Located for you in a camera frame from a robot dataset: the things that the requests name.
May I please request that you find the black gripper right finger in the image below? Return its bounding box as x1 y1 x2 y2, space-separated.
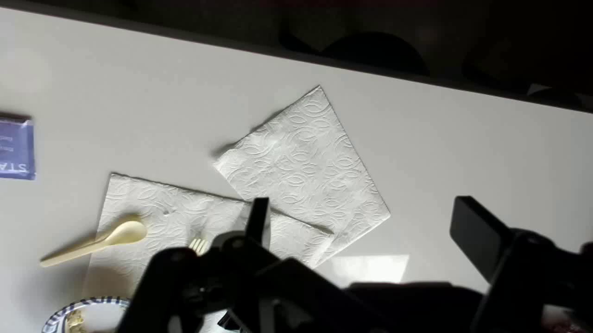
449 194 515 287

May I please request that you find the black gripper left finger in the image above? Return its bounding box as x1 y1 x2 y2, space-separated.
243 196 273 248

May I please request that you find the cream plastic spoon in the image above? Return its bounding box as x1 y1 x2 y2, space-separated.
39 218 148 268

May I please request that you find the cream plastic fork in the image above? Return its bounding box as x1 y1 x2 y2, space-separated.
187 237 213 257

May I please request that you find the white paper napkin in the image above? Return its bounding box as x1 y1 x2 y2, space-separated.
80 170 336 305
211 83 393 267

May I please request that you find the small blue patterned bowl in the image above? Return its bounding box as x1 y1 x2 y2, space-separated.
39 296 136 333

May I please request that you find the blue square packet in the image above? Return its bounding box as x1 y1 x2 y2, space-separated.
0 111 37 181

